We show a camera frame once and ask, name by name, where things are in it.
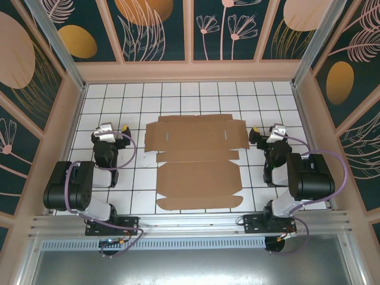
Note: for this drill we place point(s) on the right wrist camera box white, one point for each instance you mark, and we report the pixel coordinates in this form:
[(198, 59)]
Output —
[(277, 132)]

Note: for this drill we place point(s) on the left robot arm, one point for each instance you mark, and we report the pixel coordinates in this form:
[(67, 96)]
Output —
[(65, 187)]

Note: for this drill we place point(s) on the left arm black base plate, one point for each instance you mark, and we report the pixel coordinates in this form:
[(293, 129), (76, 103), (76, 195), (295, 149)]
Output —
[(127, 224)]

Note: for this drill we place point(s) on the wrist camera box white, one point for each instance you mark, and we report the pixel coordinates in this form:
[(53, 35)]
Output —
[(104, 132), (277, 132)]

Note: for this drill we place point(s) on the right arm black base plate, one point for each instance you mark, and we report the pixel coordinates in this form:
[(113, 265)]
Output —
[(252, 224)]

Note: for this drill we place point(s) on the aluminium corner post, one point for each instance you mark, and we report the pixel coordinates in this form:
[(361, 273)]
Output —
[(59, 47), (317, 41)]

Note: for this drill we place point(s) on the aluminium frame rail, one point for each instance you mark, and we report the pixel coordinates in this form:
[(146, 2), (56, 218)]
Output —
[(190, 224)]

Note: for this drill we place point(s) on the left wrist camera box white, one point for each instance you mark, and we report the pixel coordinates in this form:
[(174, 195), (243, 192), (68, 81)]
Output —
[(104, 132)]

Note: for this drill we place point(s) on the grey metal sheet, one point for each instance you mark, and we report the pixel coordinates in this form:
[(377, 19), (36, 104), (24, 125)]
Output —
[(190, 267)]

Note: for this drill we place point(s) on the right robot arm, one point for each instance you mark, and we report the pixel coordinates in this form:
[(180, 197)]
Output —
[(311, 178)]

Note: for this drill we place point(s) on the brown cardboard paper box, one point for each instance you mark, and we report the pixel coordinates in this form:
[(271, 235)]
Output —
[(196, 142)]

